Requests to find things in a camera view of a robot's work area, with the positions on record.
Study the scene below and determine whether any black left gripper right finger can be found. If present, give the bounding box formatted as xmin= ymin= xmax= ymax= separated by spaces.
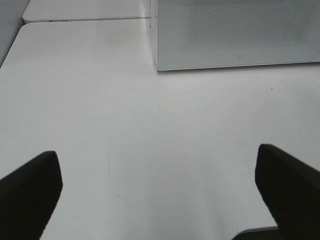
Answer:
xmin=254 ymin=144 xmax=320 ymax=240

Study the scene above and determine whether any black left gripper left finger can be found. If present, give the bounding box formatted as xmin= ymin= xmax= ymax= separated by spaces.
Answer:
xmin=0 ymin=151 xmax=63 ymax=240

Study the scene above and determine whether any white microwave oven body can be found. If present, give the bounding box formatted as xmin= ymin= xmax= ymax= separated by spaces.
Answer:
xmin=142 ymin=0 xmax=158 ymax=69

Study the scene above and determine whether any white microwave door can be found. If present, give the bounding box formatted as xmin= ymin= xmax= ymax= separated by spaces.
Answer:
xmin=151 ymin=0 xmax=320 ymax=71

